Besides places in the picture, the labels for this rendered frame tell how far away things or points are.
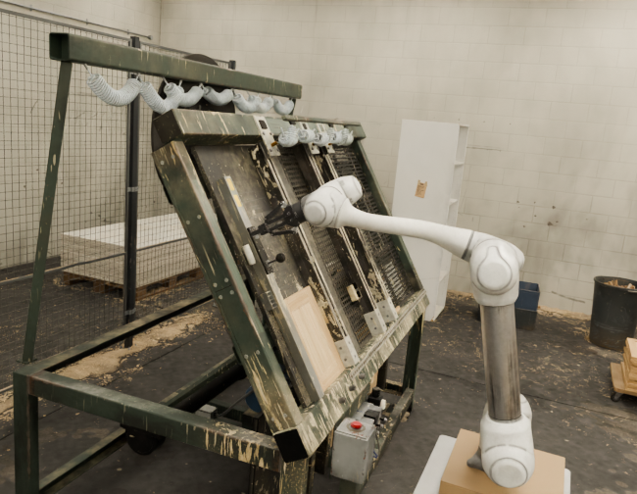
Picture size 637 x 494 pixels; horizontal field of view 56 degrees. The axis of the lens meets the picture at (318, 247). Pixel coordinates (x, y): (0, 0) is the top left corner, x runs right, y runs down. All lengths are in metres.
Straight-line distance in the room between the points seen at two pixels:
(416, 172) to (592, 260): 2.46
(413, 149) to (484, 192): 1.59
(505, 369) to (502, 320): 0.15
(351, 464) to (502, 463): 0.52
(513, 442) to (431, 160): 4.51
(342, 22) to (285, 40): 0.82
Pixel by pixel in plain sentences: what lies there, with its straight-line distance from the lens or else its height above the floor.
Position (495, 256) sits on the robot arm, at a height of 1.63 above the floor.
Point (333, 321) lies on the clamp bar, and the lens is 2.69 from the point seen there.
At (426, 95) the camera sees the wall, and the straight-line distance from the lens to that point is 7.67.
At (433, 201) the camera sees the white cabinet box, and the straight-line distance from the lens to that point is 6.22.
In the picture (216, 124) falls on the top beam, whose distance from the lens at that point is 2.39.
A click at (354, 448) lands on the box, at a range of 2.16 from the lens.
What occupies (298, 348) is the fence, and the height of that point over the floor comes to 1.09.
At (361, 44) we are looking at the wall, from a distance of 7.98.
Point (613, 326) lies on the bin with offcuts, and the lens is 6.60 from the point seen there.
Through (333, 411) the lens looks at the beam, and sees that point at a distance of 2.47.
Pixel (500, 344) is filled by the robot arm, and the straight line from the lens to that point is 1.89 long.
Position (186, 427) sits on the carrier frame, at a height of 0.77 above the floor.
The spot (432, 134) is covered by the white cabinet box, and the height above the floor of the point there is 1.92.
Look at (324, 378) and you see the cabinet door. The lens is 2.54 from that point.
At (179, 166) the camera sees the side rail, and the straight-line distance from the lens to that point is 2.19.
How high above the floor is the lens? 1.96
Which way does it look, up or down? 12 degrees down
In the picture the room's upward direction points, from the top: 5 degrees clockwise
